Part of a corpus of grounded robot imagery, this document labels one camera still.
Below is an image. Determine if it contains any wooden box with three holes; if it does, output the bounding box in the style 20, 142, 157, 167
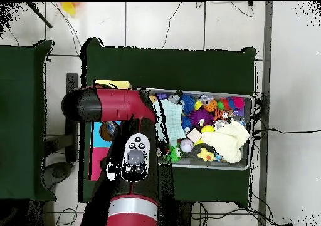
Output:
89, 79, 133, 183

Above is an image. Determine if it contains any yellow floor object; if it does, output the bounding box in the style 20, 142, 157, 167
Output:
61, 2, 78, 16

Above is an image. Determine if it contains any mint green cloth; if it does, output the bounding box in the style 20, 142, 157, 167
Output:
155, 99, 186, 146

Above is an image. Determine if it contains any cream yellow cloth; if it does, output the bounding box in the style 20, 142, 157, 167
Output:
200, 120, 250, 164

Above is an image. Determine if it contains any orange toy basketball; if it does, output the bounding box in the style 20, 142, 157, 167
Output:
204, 100, 219, 113

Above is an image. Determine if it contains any pink spiky ball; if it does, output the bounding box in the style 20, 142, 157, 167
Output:
231, 96, 246, 111

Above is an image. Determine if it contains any grey metal beam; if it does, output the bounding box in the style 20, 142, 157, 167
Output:
257, 1, 274, 226

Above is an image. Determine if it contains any shallow clear mesh bin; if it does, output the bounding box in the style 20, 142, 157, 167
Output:
145, 88, 253, 172

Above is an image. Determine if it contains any black rod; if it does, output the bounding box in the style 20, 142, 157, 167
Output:
24, 2, 53, 29

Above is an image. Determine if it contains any green spiky ball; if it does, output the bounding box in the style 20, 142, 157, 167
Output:
167, 145, 182, 163

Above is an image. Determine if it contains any yellow rubber duck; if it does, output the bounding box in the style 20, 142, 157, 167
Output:
197, 147, 216, 162

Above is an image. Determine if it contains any black cable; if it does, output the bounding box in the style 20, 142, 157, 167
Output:
252, 91, 321, 141
161, 1, 184, 50

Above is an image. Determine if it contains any white toy baseball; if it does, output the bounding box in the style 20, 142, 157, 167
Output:
180, 138, 194, 153

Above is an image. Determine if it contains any green cloth side table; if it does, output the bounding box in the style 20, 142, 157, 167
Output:
0, 39, 55, 202

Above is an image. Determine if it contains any yellow ball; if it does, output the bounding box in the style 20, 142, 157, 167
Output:
200, 125, 215, 135

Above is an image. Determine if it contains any black chair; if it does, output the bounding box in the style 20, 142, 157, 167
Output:
44, 73, 81, 189

